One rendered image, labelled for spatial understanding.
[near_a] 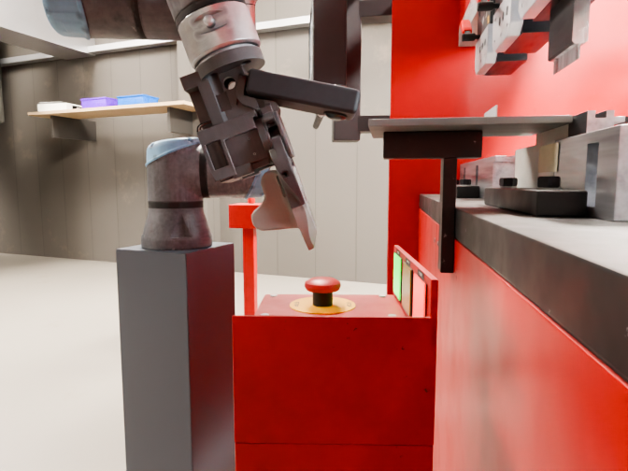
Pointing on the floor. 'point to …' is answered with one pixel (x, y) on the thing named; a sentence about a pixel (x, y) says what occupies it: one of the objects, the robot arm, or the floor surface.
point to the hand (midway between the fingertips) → (313, 235)
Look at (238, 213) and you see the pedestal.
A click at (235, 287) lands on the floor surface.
